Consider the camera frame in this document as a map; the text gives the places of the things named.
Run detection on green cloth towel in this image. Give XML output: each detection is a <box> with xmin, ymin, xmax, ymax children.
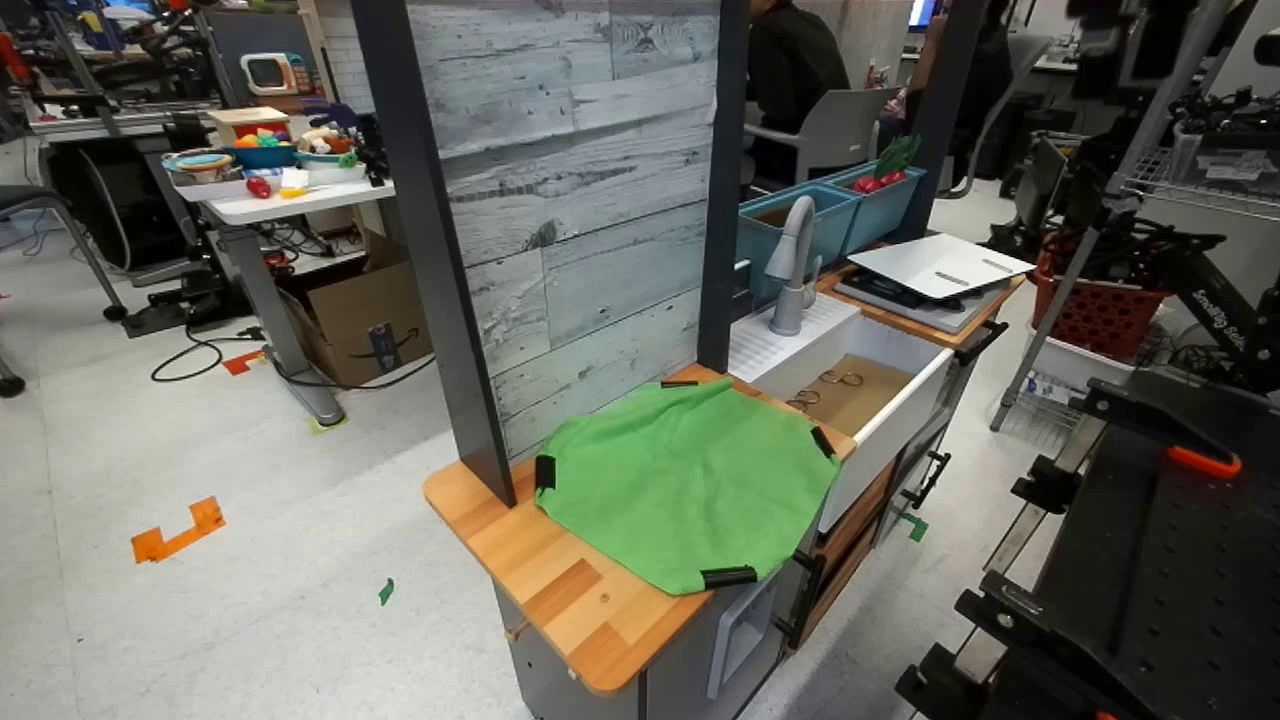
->
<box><xmin>534</xmin><ymin>377</ymin><xmax>839</xmax><ymax>601</ymax></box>

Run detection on grey toy faucet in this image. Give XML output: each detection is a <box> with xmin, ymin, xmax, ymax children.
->
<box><xmin>762</xmin><ymin>192</ymin><xmax>821</xmax><ymax>338</ymax></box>

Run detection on grey wood plank panel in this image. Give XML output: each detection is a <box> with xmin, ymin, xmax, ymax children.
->
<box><xmin>406</xmin><ymin>0</ymin><xmax>726</xmax><ymax>465</ymax></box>

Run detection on teal plastic bin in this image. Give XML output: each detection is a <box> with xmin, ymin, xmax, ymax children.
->
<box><xmin>737</xmin><ymin>165</ymin><xmax>933</xmax><ymax>312</ymax></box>

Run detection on wooden butcher block countertop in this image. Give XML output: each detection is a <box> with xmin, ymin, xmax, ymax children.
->
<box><xmin>422</xmin><ymin>361</ymin><xmax>855</xmax><ymax>699</ymax></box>

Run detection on white toy kitchen sink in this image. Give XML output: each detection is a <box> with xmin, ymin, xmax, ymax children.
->
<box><xmin>729</xmin><ymin>292</ymin><xmax>996</xmax><ymax>534</ymax></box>

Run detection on cardboard box with black print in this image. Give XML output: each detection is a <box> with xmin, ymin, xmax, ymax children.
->
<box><xmin>297</xmin><ymin>257</ymin><xmax>436</xmax><ymax>391</ymax></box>

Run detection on wooden tray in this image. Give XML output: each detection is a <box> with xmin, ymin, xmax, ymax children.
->
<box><xmin>817</xmin><ymin>263</ymin><xmax>1033</xmax><ymax>350</ymax></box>

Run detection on grey chair back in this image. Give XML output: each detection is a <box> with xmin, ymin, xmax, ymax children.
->
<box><xmin>797</xmin><ymin>87</ymin><xmax>893</xmax><ymax>184</ymax></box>

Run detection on grey kitchen cabinet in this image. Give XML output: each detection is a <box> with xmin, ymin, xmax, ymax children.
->
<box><xmin>492</xmin><ymin>315</ymin><xmax>1013</xmax><ymax>720</ymax></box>

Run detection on white flat board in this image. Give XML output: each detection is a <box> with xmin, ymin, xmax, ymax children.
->
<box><xmin>845</xmin><ymin>232</ymin><xmax>1037</xmax><ymax>305</ymax></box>

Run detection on person in black clothes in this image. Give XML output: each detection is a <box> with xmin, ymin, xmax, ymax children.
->
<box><xmin>739</xmin><ymin>0</ymin><xmax>852</xmax><ymax>192</ymax></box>

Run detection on white table with toys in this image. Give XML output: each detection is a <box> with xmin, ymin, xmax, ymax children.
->
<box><xmin>171</xmin><ymin>156</ymin><xmax>402</xmax><ymax>431</ymax></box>

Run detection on red perforated crate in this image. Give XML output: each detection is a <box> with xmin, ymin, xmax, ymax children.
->
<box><xmin>1033</xmin><ymin>234</ymin><xmax>1174</xmax><ymax>367</ymax></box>

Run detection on wooden toy box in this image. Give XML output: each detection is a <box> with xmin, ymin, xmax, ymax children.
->
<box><xmin>206</xmin><ymin>103</ymin><xmax>297</xmax><ymax>151</ymax></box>

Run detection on orange floor tape mark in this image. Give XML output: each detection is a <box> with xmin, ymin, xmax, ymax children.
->
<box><xmin>127</xmin><ymin>490</ymin><xmax>230</xmax><ymax>569</ymax></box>

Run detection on black metal stand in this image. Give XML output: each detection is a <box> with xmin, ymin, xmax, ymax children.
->
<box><xmin>993</xmin><ymin>195</ymin><xmax>1280</xmax><ymax>431</ymax></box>

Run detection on black perforated workbench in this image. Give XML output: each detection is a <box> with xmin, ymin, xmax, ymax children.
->
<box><xmin>893</xmin><ymin>362</ymin><xmax>1280</xmax><ymax>720</ymax></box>

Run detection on black vertical post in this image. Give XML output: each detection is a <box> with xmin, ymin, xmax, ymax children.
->
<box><xmin>697</xmin><ymin>0</ymin><xmax>752</xmax><ymax>377</ymax></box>
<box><xmin>349</xmin><ymin>0</ymin><xmax>522</xmax><ymax>513</ymax></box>

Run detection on black floor cable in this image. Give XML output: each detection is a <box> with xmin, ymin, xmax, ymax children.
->
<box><xmin>149</xmin><ymin>325</ymin><xmax>272</xmax><ymax>388</ymax></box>

